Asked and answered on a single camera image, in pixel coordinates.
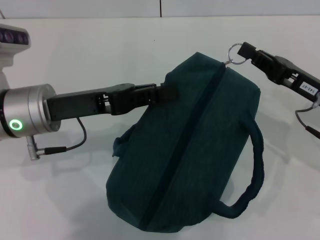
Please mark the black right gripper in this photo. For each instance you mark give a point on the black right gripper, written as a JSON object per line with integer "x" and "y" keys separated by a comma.
{"x": 300, "y": 77}

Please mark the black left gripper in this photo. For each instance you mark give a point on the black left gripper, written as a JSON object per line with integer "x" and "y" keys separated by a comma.
{"x": 75, "y": 105}

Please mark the dark teal insulated lunch bag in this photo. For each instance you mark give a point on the dark teal insulated lunch bag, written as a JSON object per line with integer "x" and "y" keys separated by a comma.
{"x": 200, "y": 137}

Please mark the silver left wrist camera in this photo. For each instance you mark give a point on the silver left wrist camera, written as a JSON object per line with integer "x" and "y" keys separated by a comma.
{"x": 10, "y": 50}

